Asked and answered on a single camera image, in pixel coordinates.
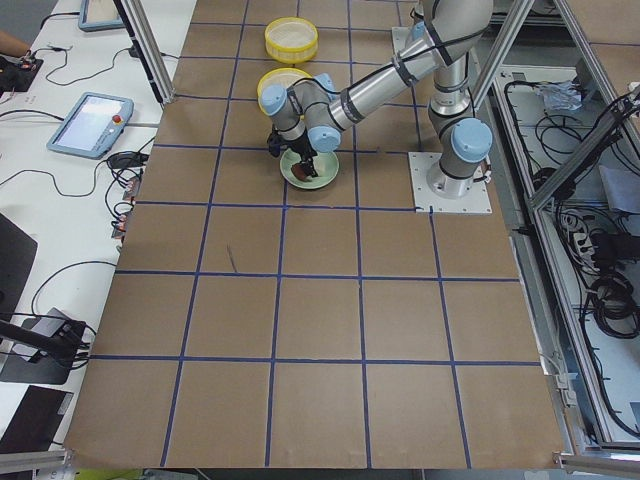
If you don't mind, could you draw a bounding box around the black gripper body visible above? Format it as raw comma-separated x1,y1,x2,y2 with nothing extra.
267,127,316,161

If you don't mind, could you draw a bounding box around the brown bun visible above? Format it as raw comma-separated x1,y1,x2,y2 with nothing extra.
291,162,310,182

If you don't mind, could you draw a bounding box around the yellow steamer basket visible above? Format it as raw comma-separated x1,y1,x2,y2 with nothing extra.
257,67,311,98
264,17,319,65

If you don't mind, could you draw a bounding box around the light green plate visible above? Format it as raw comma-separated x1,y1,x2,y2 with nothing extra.
280,149,339,190

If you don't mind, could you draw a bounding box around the black power adapter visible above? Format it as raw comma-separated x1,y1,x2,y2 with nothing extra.
107,151,149,169

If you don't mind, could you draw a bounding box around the near teach pendant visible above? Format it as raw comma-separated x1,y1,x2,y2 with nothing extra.
46,92,134,160

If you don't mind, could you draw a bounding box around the teach pendant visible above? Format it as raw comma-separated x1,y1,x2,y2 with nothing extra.
46,92,134,160
78,0,124,32

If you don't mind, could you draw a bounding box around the far teach pendant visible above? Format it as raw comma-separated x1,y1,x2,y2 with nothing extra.
78,0,124,32

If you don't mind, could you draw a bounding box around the black monitor stand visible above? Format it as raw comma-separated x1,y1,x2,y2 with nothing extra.
1,216,88,385

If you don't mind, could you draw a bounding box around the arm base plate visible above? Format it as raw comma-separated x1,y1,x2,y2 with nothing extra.
408,152,492,215

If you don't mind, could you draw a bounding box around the aluminium frame post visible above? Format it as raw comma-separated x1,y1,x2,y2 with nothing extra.
113,0,175,105

